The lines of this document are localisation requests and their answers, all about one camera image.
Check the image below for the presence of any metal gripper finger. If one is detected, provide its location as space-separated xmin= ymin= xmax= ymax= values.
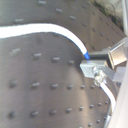
xmin=108 ymin=37 xmax=128 ymax=68

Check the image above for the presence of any white cable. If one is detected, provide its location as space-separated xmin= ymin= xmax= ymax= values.
xmin=0 ymin=23 xmax=117 ymax=113

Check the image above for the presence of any black perforated board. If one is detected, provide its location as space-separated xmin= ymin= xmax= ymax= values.
xmin=0 ymin=0 xmax=125 ymax=128

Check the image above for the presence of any metal cable clip centre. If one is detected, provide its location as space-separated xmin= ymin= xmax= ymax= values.
xmin=80 ymin=60 xmax=126 ymax=87

